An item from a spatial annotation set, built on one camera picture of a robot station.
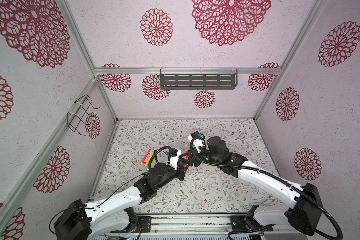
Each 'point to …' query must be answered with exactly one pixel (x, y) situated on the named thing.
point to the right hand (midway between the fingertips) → (182, 152)
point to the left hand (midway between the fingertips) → (189, 162)
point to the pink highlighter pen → (186, 157)
